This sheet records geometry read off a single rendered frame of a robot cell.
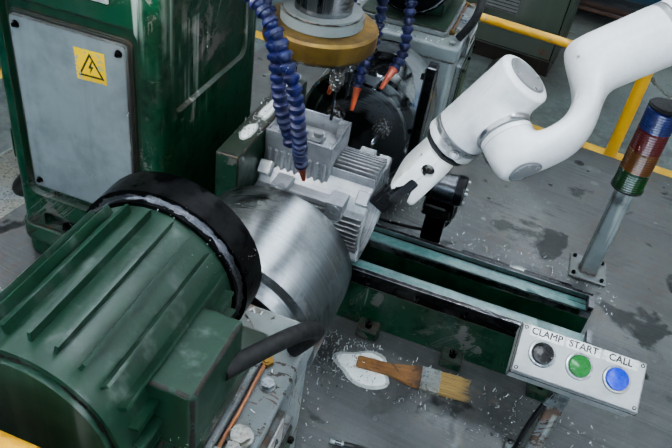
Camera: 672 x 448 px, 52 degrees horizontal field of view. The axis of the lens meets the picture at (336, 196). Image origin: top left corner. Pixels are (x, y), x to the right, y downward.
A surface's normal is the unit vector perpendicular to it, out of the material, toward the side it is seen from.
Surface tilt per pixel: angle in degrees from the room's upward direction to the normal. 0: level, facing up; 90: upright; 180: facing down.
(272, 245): 17
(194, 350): 0
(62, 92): 90
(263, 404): 0
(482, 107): 73
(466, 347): 90
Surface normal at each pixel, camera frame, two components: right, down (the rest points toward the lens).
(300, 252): 0.61, -0.51
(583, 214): 0.13, -0.79
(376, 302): -0.32, 0.54
